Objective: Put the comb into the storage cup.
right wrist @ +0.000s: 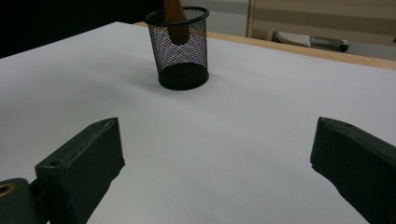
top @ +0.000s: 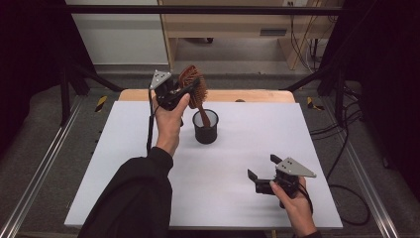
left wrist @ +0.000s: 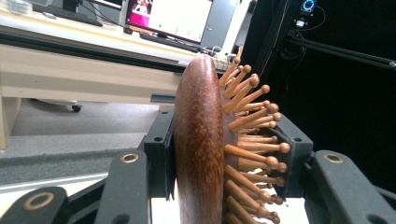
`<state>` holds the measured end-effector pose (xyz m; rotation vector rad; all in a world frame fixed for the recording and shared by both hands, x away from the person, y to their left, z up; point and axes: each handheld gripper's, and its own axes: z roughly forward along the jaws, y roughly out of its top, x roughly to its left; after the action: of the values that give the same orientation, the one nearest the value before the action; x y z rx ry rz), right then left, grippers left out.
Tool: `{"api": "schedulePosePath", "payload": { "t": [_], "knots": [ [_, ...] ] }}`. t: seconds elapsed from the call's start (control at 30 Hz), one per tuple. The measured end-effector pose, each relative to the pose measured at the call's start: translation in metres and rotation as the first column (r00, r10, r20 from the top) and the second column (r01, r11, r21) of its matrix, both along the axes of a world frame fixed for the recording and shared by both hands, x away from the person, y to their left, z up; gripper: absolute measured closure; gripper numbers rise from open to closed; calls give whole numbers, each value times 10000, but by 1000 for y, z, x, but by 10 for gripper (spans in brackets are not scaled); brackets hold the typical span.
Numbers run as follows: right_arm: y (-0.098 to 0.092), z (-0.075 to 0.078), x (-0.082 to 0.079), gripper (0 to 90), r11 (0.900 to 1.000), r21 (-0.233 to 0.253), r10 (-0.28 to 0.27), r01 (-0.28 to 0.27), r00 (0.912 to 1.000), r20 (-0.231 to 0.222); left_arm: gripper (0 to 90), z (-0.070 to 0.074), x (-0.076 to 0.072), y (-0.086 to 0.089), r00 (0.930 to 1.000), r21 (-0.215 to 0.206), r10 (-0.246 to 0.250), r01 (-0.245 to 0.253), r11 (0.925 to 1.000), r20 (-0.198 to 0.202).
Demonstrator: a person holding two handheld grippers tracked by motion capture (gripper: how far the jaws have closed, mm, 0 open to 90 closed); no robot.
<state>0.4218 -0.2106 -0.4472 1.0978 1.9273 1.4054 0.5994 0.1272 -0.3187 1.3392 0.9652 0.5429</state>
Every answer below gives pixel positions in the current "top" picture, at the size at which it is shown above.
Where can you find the light wooden desk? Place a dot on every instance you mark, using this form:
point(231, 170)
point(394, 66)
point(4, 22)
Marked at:
point(224, 24)

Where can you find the black metal stand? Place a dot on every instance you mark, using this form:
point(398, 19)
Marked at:
point(65, 92)
point(340, 92)

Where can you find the black curtain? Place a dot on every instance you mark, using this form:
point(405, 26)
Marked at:
point(29, 66)
point(379, 66)

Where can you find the grey desk plate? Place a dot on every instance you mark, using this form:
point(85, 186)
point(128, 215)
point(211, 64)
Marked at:
point(273, 32)

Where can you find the metal floor rail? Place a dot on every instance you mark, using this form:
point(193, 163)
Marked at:
point(366, 178)
point(39, 172)

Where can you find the white table cover sheet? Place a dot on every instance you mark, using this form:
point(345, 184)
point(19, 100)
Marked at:
point(231, 181)

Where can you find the white power strip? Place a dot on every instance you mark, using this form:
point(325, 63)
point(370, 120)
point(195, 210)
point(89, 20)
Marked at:
point(290, 3)

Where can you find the wooden table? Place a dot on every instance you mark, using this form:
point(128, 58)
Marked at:
point(257, 95)

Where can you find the yellow black floor tape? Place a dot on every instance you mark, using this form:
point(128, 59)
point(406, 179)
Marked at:
point(312, 103)
point(101, 103)

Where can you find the person's right hand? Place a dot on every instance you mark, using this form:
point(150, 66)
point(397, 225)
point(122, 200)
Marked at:
point(298, 211)

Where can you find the brown wooden hairbrush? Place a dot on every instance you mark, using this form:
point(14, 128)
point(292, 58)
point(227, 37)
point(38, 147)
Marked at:
point(189, 72)

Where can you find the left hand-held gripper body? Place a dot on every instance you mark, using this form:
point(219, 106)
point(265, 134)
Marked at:
point(165, 92)

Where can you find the black mesh pen holder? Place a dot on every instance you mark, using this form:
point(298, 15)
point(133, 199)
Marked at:
point(205, 135)

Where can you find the person's left hand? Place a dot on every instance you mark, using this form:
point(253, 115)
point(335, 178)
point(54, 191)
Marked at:
point(169, 129)

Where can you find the black horizontal frame bar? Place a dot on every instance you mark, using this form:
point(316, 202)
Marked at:
point(198, 9)

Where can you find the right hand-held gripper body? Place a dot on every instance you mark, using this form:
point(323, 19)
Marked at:
point(290, 170)

